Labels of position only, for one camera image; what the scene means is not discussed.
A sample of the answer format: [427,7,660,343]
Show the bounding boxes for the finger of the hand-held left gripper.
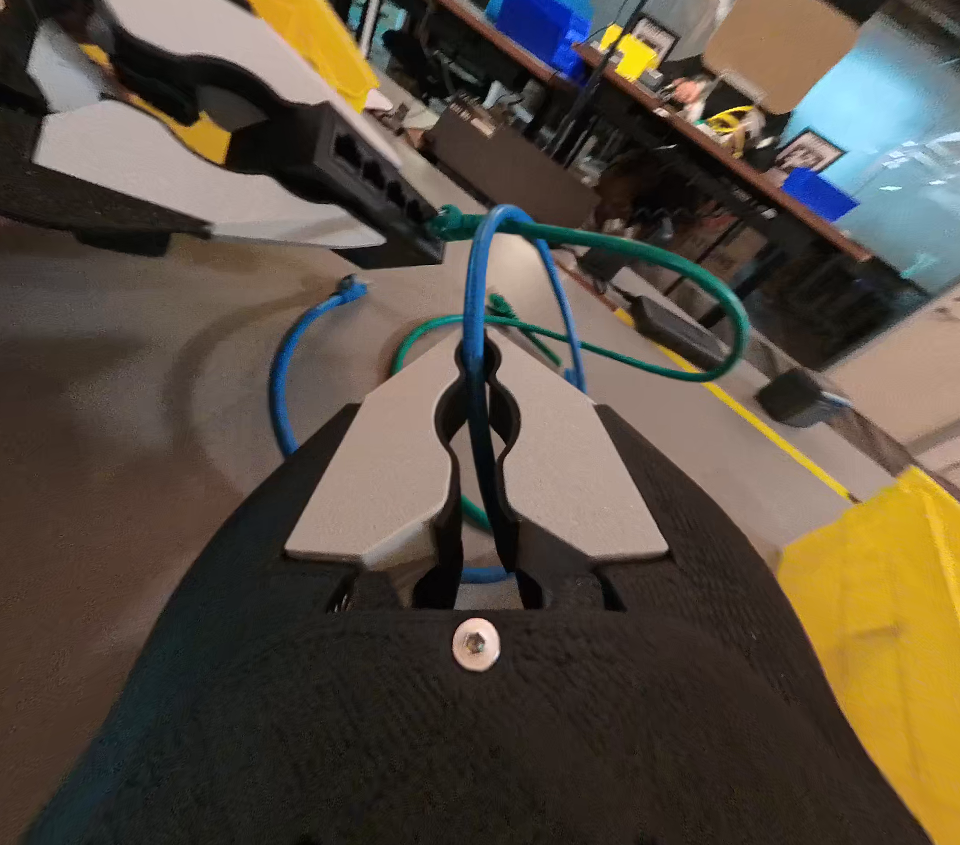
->
[33,101,389,251]
[81,0,404,165]

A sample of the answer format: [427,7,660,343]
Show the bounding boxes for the blue plastic bins stack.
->
[486,0,595,83]

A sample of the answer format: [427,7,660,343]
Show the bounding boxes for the coloured cable bundle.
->
[707,104,756,150]

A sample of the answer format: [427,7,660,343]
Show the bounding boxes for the brown wooden desk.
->
[367,0,588,90]
[573,42,877,263]

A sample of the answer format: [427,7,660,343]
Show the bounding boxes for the white door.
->
[823,286,960,447]

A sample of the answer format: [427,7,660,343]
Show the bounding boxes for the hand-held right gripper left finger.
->
[285,333,468,606]

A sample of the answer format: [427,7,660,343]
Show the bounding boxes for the framed tag sign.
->
[772,127,849,176]
[630,14,681,66]

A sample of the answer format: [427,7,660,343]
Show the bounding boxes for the blue ethernet cable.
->
[268,203,588,585]

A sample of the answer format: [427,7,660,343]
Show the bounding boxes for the small wooden screen board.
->
[702,0,864,116]

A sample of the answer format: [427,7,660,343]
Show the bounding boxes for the small yellow bin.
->
[600,23,663,83]

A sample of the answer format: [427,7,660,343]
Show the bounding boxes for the black power adapter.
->
[627,292,730,368]

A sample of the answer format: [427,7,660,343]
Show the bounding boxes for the small blue bin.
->
[780,166,861,224]

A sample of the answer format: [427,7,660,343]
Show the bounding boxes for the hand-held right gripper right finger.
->
[487,333,670,595]

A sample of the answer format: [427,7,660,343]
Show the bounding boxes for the yellow tape strip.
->
[613,307,858,503]

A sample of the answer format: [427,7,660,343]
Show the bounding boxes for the black ethernet switch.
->
[225,101,449,270]

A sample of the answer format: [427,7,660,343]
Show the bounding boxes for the grey equipment case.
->
[426,97,603,233]

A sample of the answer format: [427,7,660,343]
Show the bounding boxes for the green ethernet cable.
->
[388,203,751,533]

